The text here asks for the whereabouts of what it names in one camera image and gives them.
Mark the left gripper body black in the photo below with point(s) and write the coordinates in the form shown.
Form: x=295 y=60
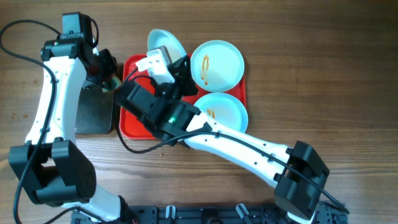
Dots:
x=104 y=67

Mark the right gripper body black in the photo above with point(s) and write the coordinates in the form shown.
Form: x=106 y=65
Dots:
x=179 y=86

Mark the green yellow sponge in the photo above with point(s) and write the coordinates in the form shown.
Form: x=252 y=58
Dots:
x=112 y=84

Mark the white plate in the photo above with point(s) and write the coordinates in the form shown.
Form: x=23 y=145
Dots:
x=226 y=109
x=163 y=38
x=217 y=66

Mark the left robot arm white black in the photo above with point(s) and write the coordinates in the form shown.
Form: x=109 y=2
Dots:
x=50 y=168

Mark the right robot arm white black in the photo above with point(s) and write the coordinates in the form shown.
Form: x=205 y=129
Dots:
x=297 y=174

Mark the black water tray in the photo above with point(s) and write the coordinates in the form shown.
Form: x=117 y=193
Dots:
x=95 y=110

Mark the white plate top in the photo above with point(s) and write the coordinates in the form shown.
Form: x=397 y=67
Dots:
x=217 y=66

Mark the black mounting rail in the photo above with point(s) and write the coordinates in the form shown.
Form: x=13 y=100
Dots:
x=265 y=214

